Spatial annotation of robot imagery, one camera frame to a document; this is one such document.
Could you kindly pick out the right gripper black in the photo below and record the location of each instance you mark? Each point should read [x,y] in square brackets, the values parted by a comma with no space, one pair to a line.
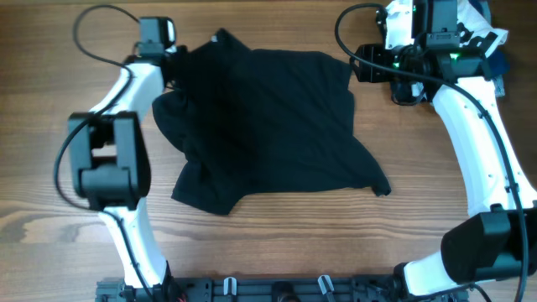
[372,73]

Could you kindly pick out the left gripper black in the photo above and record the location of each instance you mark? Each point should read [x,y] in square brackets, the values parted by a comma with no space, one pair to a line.
[183,64]

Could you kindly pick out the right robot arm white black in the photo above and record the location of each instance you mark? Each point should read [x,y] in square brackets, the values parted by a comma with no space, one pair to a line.
[498,239]

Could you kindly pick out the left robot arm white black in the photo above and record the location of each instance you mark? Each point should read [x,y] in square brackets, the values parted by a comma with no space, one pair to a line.
[110,169]

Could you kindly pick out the white t-shirt black lettering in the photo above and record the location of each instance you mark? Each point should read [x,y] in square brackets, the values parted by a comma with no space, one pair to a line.
[474,17]

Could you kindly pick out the navy blue folded garment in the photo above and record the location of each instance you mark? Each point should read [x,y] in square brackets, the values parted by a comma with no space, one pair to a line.
[497,59]

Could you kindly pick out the grey denim folded garment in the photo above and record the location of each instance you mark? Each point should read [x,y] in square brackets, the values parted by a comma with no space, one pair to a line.
[499,86]

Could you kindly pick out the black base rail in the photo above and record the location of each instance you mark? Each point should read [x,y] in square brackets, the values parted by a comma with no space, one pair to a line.
[361,288]

